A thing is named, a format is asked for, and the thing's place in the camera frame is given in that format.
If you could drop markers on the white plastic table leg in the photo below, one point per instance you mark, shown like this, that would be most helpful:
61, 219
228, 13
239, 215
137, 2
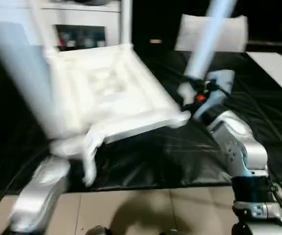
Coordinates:
126, 22
207, 44
18, 73
43, 24

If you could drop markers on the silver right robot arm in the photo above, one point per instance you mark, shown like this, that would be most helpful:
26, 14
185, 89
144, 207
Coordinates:
239, 147

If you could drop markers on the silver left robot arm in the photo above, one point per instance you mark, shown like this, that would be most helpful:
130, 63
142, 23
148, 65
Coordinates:
38, 196

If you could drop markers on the black work mat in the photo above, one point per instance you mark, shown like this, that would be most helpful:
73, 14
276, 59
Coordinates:
155, 161

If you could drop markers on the white plastic bag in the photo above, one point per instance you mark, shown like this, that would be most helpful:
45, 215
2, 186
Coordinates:
234, 34

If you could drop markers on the small tan label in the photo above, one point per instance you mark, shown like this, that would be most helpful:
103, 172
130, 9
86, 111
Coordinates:
155, 41

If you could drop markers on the white flat board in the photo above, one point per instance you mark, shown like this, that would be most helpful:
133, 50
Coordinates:
278, 71

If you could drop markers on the dark grey robot body part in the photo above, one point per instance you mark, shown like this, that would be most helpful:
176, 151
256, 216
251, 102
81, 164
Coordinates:
98, 231
170, 232

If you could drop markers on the white cabinet with glass doors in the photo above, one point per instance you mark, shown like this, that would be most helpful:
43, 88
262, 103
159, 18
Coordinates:
82, 14

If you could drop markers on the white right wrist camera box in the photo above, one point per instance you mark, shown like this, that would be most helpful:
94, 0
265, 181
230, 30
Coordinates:
222, 81

